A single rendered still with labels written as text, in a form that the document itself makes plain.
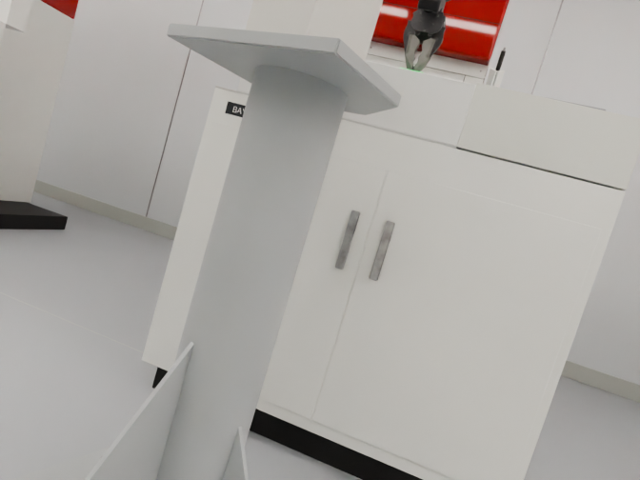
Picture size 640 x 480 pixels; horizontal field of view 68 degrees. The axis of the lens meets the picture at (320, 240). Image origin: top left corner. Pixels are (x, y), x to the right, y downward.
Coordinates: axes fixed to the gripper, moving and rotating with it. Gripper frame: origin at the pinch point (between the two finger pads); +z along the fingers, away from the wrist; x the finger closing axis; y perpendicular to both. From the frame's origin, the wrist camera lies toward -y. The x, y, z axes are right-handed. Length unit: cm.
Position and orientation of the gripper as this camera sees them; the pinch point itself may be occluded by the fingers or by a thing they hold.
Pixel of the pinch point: (412, 70)
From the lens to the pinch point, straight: 120.1
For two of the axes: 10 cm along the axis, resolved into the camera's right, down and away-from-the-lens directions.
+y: 2.5, -0.1, 9.7
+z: -2.8, 9.5, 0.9
